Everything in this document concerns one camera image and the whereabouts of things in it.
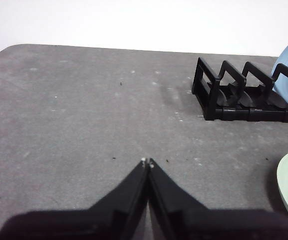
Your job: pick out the black plate rack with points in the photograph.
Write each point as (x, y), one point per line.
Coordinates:
(233, 113)

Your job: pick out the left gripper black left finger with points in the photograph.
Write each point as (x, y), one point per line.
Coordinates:
(96, 222)

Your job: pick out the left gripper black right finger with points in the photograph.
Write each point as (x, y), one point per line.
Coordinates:
(203, 222)

